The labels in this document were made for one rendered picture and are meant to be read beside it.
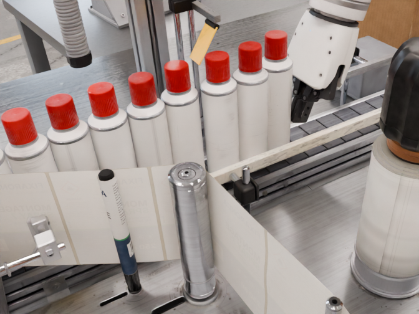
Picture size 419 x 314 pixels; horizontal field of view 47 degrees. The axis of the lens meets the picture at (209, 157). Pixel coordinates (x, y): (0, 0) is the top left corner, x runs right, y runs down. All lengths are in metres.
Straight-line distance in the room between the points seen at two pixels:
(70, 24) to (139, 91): 0.13
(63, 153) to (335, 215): 0.38
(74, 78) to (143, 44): 0.50
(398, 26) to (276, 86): 0.51
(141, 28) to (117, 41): 0.66
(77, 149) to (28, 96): 0.60
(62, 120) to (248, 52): 0.26
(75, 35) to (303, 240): 0.41
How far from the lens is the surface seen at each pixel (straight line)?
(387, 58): 0.94
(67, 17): 0.67
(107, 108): 0.61
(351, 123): 0.83
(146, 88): 0.61
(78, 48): 0.68
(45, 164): 0.62
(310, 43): 0.75
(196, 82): 0.76
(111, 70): 1.24
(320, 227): 0.68
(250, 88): 0.68
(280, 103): 0.74
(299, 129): 0.87
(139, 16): 0.74
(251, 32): 1.38
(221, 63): 0.65
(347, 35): 0.73
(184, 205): 0.48
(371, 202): 0.54
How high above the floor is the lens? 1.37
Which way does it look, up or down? 37 degrees down
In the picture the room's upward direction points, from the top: 5 degrees counter-clockwise
